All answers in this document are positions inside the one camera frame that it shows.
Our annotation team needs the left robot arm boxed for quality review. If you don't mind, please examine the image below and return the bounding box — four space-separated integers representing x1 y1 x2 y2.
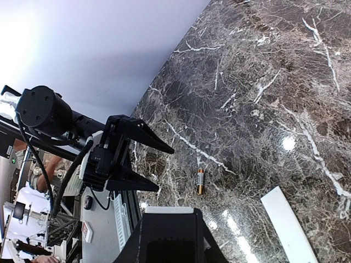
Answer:
1 85 174 192

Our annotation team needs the white remote battery cover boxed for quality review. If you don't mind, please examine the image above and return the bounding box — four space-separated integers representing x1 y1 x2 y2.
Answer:
261 186 318 263

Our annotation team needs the white remote control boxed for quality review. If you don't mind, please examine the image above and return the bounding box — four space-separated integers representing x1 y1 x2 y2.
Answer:
114 205 228 263

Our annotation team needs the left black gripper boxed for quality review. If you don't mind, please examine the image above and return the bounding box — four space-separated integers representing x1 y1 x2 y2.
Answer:
82 115 176 192

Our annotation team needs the person in background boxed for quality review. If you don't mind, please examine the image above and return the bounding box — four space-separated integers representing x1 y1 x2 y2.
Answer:
27 155 64 192

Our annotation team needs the white slotted cable duct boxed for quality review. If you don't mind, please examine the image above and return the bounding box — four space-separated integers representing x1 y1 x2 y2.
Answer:
113 192 131 252

